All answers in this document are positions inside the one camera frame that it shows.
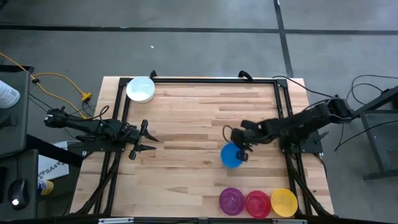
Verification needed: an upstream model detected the red plastic bowl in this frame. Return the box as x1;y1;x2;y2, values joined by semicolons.
245;190;272;219

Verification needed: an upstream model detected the white printed cardboard box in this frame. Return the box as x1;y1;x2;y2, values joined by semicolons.
37;141;70;182

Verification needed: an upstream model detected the black metal stand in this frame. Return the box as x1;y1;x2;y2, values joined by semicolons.
352;85;398;182

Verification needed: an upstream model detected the dark grey desk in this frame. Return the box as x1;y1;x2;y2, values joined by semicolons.
0;64;40;220

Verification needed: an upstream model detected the yellow plastic bowl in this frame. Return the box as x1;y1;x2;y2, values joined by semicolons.
270;188;299;218

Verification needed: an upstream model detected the blue plastic bowl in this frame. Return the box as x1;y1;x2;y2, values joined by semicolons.
220;142;249;169

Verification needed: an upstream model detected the yellow power cable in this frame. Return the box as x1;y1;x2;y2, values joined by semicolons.
0;52;93;121

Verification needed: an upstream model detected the purple plastic bowl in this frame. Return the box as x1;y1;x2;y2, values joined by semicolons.
218;187;246;217

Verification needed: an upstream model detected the black metal table frame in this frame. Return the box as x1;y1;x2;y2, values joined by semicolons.
70;70;335;218

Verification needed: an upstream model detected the white printed paper roll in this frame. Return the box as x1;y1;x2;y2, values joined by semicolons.
0;80;21;110

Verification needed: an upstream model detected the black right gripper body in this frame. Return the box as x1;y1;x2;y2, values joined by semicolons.
231;127;261;151

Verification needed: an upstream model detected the thin black cable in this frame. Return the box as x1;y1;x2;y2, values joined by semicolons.
272;75;336;99

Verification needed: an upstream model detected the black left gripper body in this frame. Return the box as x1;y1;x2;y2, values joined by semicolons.
123;119;149;161

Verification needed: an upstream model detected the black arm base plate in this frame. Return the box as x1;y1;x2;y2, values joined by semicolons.
279;129;330;156
75;135;127;153

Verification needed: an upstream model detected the looped black floor cable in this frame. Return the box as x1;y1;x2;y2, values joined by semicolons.
334;74;398;152

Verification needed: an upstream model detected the black computer mouse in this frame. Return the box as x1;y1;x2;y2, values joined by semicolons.
7;179;30;211

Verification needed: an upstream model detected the silver aluminium rail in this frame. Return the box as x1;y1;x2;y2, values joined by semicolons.
98;217;135;224
272;218;308;224

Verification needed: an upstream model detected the white bowl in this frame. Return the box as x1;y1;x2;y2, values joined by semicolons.
126;76;155;104

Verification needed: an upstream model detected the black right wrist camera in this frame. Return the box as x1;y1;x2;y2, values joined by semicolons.
240;119;259;131

